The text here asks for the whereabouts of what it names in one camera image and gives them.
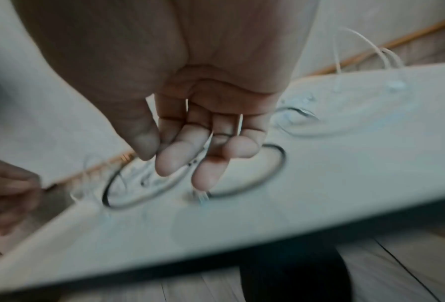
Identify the person's left hand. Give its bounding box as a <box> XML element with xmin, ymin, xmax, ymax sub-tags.
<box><xmin>0</xmin><ymin>156</ymin><xmax>43</xmax><ymax>237</ymax></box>

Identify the person's right hand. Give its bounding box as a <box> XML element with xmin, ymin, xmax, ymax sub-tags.
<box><xmin>13</xmin><ymin>0</ymin><xmax>321</xmax><ymax>192</ymax></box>

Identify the person's dark trouser leg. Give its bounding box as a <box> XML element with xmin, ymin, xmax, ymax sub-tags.
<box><xmin>238</xmin><ymin>244</ymin><xmax>354</xmax><ymax>302</ymax></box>

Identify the orange-framed lattice screen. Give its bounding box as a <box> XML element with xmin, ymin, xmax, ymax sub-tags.
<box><xmin>43</xmin><ymin>150</ymin><xmax>139</xmax><ymax>193</ymax></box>
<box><xmin>308</xmin><ymin>12</ymin><xmax>445</xmax><ymax>79</ymax></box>

